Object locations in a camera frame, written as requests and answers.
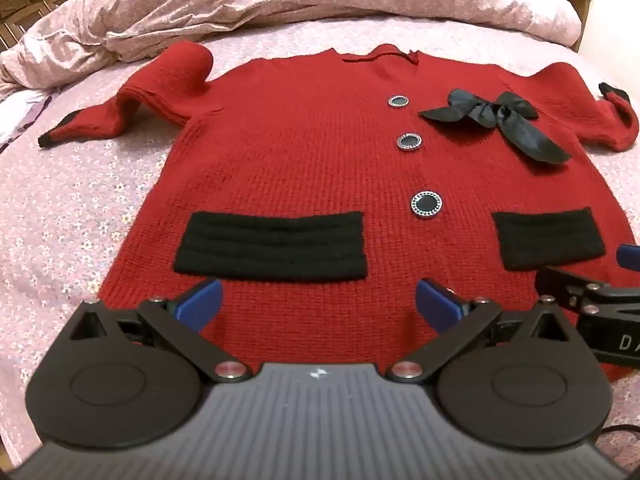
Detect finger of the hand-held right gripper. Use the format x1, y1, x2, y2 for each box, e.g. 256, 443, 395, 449
617, 243, 640, 274
534, 265, 640, 322

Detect white and purple cloth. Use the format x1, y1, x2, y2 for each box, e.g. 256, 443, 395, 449
0, 87, 57, 155

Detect pink floral duvet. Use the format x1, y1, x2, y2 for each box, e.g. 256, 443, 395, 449
0, 0, 585, 96

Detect red knit sweater black trim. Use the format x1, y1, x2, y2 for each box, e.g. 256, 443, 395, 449
38, 43, 640, 381

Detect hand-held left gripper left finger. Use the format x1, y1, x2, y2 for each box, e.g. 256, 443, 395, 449
67, 278, 254, 384

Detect pink floral bed sheet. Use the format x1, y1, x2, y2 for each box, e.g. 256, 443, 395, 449
0, 40, 640, 466

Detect black cable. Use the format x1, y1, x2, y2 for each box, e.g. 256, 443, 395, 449
597, 425, 640, 467

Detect wooden headboard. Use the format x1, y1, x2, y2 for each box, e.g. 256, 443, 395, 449
0, 0, 132, 56

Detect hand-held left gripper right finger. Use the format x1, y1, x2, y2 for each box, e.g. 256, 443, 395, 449
387, 277, 577, 382

